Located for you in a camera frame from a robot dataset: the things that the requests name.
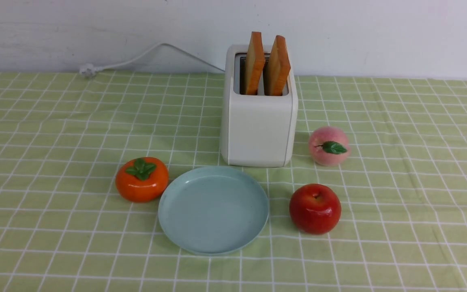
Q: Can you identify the pink peach with leaf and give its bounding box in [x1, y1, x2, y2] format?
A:
[309, 126, 351, 166]

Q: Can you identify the green checkered tablecloth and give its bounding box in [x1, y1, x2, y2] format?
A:
[0, 71, 467, 292]

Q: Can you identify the white two-slot toaster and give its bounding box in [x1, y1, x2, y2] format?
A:
[219, 44, 298, 167]

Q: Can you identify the red apple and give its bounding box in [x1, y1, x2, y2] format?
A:
[289, 184, 342, 235]

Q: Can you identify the toast slice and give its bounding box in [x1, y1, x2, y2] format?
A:
[265, 35, 291, 96]
[244, 31, 266, 95]

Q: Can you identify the orange persimmon with green leaves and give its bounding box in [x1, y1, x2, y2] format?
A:
[115, 157, 169, 203]

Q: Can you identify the white power cord with plug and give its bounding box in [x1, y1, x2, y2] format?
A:
[79, 42, 226, 78]

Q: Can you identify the light blue round plate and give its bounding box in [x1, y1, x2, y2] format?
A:
[158, 166, 270, 256]

